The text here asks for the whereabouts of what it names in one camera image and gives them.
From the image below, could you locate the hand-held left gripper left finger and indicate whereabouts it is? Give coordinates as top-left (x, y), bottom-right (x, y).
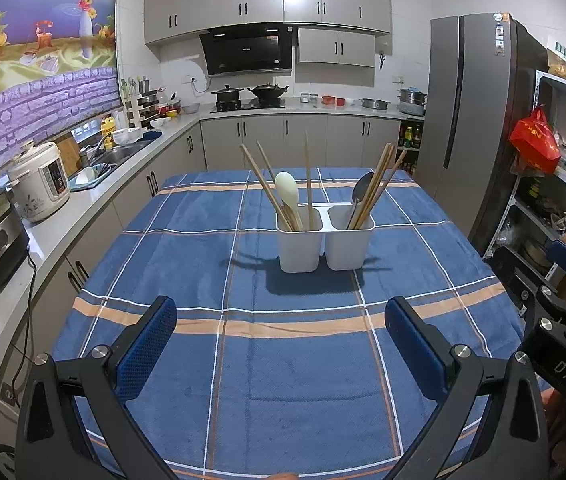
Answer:
top-left (14, 295), bottom-right (179, 480)

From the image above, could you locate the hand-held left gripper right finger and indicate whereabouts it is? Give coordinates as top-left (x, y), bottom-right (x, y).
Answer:
top-left (384, 296), bottom-right (549, 480)

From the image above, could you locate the white two-compartment utensil holder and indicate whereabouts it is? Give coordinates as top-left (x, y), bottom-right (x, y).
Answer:
top-left (275, 203), bottom-right (376, 273)

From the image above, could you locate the metal spoon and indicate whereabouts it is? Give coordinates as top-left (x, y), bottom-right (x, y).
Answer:
top-left (347, 171), bottom-right (376, 231)

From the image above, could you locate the cream plastic spoon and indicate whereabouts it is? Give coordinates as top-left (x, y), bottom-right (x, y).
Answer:
top-left (274, 171), bottom-right (305, 231)

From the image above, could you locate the red gift bag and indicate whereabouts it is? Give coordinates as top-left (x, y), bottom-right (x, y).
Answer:
top-left (508, 106), bottom-right (562, 176)

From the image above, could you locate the blue plaid tablecloth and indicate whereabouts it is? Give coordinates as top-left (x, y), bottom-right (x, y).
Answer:
top-left (53, 166), bottom-right (551, 480)

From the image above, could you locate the grey double-door refrigerator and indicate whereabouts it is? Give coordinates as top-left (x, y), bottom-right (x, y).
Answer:
top-left (415, 14), bottom-right (549, 256)

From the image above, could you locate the group of sauce bottles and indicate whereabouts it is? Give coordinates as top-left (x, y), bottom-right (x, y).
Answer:
top-left (398, 120), bottom-right (424, 176)

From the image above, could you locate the white metal shelf rack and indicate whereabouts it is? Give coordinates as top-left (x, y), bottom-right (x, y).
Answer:
top-left (483, 71), bottom-right (566, 286)

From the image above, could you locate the blue dish tray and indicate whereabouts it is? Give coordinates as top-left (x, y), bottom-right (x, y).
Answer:
top-left (69, 162), bottom-right (114, 192)

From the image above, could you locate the white rice cooker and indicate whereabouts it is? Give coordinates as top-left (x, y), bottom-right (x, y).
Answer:
top-left (8, 141), bottom-right (71, 223)

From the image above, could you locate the steel kitchen sink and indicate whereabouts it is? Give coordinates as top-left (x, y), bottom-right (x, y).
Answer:
top-left (90, 142), bottom-right (151, 166)

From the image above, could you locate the steel steamer pot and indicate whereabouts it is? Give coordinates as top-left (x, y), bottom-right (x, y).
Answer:
top-left (397, 87), bottom-right (428, 116)

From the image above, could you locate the steel faucet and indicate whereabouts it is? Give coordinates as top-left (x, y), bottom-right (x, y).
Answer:
top-left (88, 135), bottom-right (108, 166)

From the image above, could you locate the wooden cutting board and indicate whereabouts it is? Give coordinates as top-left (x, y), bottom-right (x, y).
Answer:
top-left (57, 136), bottom-right (81, 171)

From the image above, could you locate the white bowl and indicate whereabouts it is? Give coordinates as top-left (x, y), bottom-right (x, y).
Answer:
top-left (113, 127), bottom-right (144, 145)

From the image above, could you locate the wooden lid rack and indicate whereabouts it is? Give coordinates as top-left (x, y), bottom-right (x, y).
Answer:
top-left (120, 77), bottom-right (166, 128)

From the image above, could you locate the black gas stove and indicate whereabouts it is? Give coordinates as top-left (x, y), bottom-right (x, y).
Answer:
top-left (210, 99), bottom-right (286, 112)

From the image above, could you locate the black lidded pot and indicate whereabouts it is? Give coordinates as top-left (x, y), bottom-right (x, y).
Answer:
top-left (211, 85), bottom-right (244, 103)

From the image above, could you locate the black wok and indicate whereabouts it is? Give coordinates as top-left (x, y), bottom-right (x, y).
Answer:
top-left (248, 83), bottom-right (290, 101)

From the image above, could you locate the black range hood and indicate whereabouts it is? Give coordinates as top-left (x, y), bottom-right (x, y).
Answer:
top-left (199, 22), bottom-right (295, 78)

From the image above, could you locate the black power cable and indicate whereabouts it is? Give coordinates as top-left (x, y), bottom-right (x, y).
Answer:
top-left (10, 255), bottom-right (38, 406)

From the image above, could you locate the small grey wall cabinet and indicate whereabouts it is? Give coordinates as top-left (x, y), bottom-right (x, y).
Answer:
top-left (297, 28), bottom-right (376, 67)

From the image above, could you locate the printed scenery wall poster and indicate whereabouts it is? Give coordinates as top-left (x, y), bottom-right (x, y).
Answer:
top-left (0, 0), bottom-right (120, 196)

